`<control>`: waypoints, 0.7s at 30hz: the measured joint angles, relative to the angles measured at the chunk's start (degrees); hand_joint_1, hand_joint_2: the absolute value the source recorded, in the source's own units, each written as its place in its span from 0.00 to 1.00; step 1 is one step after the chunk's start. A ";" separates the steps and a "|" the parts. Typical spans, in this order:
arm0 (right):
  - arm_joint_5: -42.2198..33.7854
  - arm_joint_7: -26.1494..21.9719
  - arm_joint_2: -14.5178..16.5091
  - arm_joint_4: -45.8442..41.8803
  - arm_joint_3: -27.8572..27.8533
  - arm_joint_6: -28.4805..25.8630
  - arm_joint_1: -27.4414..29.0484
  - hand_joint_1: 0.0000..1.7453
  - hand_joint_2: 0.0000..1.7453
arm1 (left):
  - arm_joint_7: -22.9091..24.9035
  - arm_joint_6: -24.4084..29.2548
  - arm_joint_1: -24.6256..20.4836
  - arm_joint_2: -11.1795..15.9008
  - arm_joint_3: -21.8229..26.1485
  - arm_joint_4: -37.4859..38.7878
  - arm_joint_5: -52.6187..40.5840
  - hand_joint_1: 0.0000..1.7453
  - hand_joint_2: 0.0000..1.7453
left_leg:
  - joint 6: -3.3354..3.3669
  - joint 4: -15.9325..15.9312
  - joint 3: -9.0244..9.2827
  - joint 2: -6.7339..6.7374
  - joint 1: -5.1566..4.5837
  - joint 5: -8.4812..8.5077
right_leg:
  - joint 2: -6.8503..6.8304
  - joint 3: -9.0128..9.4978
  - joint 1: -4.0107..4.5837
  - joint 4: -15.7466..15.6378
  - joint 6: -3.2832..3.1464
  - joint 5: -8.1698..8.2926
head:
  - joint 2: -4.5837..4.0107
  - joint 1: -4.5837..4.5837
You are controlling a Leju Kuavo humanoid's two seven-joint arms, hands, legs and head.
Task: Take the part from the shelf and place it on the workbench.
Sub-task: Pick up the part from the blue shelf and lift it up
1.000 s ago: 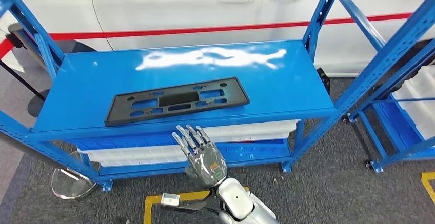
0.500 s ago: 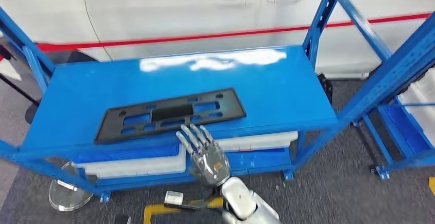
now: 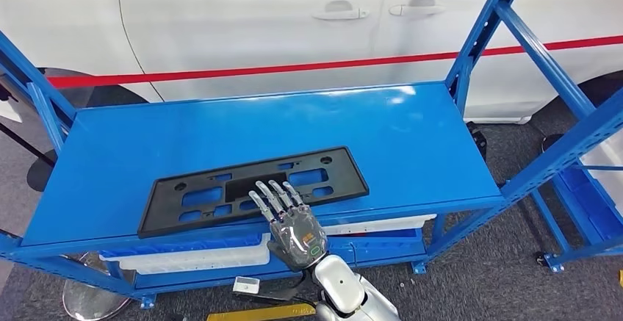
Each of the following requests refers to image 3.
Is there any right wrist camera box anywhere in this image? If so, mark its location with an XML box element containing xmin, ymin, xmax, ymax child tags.
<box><xmin>231</xmin><ymin>275</ymin><xmax>303</xmax><ymax>305</ymax></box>

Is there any blue plastic bin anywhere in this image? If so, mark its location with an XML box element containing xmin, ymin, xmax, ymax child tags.
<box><xmin>323</xmin><ymin>228</ymin><xmax>422</xmax><ymax>247</ymax></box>
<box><xmin>99</xmin><ymin>233</ymin><xmax>267</xmax><ymax>260</ymax></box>
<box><xmin>555</xmin><ymin>165</ymin><xmax>623</xmax><ymax>247</ymax></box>

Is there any yellow floor tape square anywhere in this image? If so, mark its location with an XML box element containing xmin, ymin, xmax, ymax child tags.
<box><xmin>206</xmin><ymin>303</ymin><xmax>317</xmax><ymax>321</ymax></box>

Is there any blue wheeled rack cart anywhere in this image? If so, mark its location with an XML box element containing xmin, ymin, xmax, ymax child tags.
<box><xmin>530</xmin><ymin>129</ymin><xmax>623</xmax><ymax>275</ymax></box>

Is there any white car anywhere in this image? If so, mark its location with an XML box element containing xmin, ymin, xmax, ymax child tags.
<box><xmin>0</xmin><ymin>0</ymin><xmax>623</xmax><ymax>125</ymax></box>

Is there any white car door handle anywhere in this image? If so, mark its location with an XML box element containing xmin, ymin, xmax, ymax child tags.
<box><xmin>311</xmin><ymin>0</ymin><xmax>370</xmax><ymax>22</ymax></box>
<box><xmin>388</xmin><ymin>0</ymin><xmax>446</xmax><ymax>18</ymax></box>

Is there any chrome stanchion with round base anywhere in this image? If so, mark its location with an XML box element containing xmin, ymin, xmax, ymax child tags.
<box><xmin>62</xmin><ymin>252</ymin><xmax>133</xmax><ymax>321</ymax></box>

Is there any long red barrier belt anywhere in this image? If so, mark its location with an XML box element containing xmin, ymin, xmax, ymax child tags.
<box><xmin>47</xmin><ymin>34</ymin><xmax>623</xmax><ymax>90</ymax></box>

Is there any blue metal shelf rack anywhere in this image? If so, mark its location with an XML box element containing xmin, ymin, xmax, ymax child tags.
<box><xmin>0</xmin><ymin>0</ymin><xmax>623</xmax><ymax>310</ymax></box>

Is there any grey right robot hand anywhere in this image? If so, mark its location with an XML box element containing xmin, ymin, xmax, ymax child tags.
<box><xmin>248</xmin><ymin>179</ymin><xmax>328</xmax><ymax>273</ymax></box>

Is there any thin black floor stand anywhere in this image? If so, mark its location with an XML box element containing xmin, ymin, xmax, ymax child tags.
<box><xmin>0</xmin><ymin>123</ymin><xmax>60</xmax><ymax>193</ymax></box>

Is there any black plastic frame part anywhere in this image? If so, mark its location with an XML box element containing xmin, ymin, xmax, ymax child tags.
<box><xmin>137</xmin><ymin>146</ymin><xmax>370</xmax><ymax>239</ymax></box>

